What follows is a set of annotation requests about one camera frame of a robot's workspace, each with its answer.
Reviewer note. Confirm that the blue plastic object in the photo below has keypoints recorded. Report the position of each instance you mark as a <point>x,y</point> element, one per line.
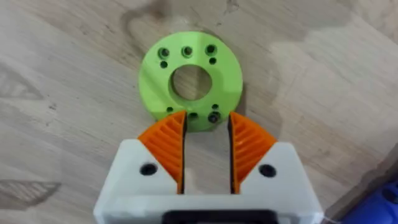
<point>374,207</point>

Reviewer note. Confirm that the green disc with holes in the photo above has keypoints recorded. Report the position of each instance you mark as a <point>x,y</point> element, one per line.
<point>190,77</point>

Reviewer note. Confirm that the small black screw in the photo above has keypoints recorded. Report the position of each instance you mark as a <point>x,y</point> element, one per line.
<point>213,118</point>

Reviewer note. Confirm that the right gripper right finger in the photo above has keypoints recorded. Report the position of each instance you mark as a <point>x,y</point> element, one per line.
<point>258,152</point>

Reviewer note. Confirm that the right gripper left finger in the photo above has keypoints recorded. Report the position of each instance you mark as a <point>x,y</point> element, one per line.
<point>161,149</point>

